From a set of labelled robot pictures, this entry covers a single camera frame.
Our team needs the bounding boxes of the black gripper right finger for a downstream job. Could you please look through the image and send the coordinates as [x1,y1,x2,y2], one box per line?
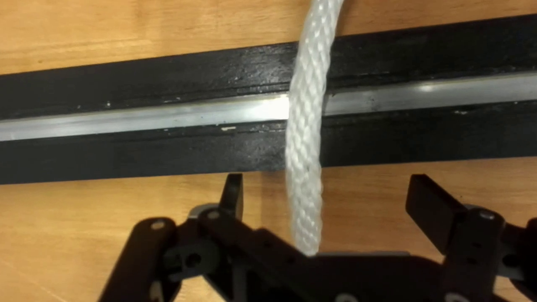
[405,172,537,302]

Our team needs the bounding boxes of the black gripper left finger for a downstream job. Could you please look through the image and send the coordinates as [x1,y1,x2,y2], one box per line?
[100,171,316,302]

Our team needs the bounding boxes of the white braided rope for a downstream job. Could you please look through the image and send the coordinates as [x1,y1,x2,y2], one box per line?
[284,0,346,258]

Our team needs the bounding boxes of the long black grooved rail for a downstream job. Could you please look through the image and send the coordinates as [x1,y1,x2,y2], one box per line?
[0,11,537,186]

